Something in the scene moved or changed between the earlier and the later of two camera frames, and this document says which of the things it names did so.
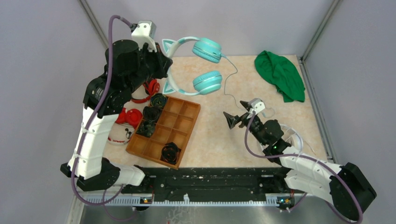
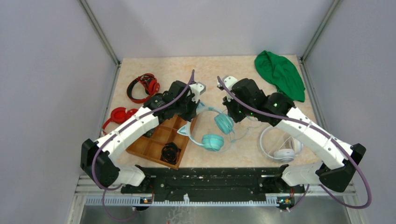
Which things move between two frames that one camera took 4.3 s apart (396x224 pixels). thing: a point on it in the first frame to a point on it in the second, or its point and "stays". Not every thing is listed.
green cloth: [281, 73] stays
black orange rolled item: [169, 152] stays
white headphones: [294, 139] stays
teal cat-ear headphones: [207, 49] to [212, 142]
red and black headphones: [151, 87] stays
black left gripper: [162, 61] to [189, 97]
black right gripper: [232, 120] to [236, 118]
